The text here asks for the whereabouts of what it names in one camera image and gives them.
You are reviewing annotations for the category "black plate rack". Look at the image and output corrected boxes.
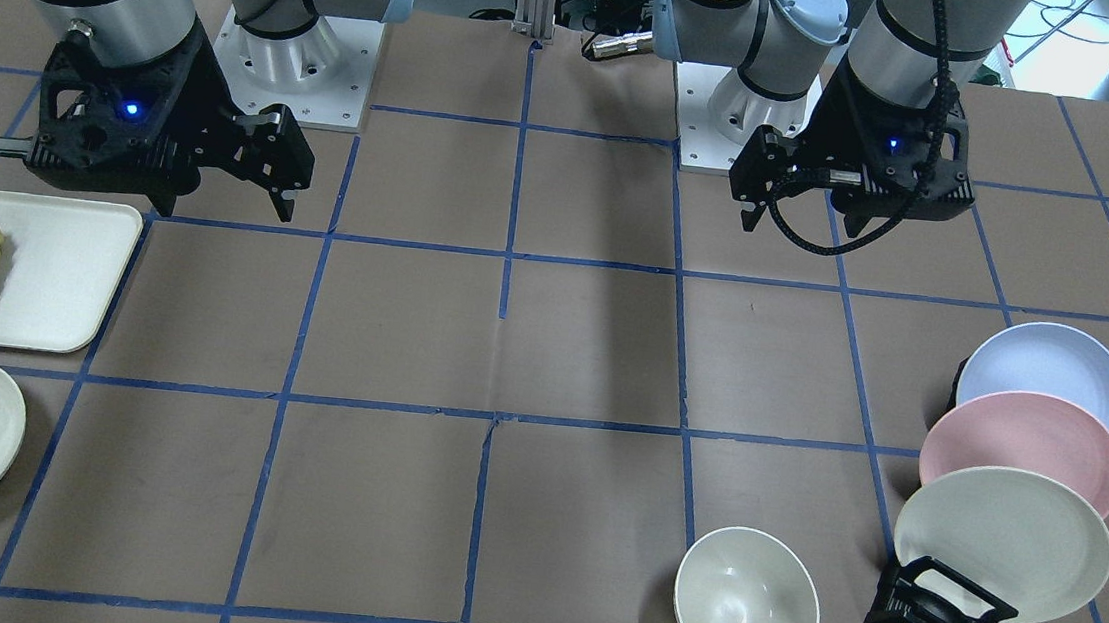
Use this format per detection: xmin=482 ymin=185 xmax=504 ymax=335
xmin=864 ymin=349 xmax=1041 ymax=623

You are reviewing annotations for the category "light blue plate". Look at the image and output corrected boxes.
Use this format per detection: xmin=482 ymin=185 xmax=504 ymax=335
xmin=946 ymin=321 xmax=1109 ymax=430

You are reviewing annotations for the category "silver cable connector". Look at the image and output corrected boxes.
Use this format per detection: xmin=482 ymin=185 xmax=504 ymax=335
xmin=580 ymin=31 xmax=655 ymax=63

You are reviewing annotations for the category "white rectangular tray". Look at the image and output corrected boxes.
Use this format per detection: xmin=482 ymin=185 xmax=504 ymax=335
xmin=0 ymin=191 xmax=144 ymax=354

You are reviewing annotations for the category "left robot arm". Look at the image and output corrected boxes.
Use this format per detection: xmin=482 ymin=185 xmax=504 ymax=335
xmin=652 ymin=0 xmax=1030 ymax=257

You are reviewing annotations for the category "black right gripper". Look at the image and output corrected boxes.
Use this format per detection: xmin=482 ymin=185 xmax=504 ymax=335
xmin=0 ymin=20 xmax=315 ymax=223

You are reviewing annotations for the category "cream white plate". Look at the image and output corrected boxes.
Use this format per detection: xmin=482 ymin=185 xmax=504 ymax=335
xmin=893 ymin=466 xmax=1109 ymax=623

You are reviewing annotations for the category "pink plate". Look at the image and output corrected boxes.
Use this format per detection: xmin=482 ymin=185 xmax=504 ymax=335
xmin=918 ymin=390 xmax=1109 ymax=518

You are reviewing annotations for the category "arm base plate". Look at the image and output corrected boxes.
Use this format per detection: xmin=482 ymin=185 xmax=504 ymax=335
xmin=675 ymin=62 xmax=822 ymax=176
xmin=212 ymin=17 xmax=386 ymax=133

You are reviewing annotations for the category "white bowl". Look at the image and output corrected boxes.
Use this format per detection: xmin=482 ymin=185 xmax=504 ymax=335
xmin=672 ymin=525 xmax=821 ymax=623

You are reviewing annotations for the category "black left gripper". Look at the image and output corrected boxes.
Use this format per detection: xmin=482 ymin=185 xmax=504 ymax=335
xmin=729 ymin=61 xmax=976 ymax=238

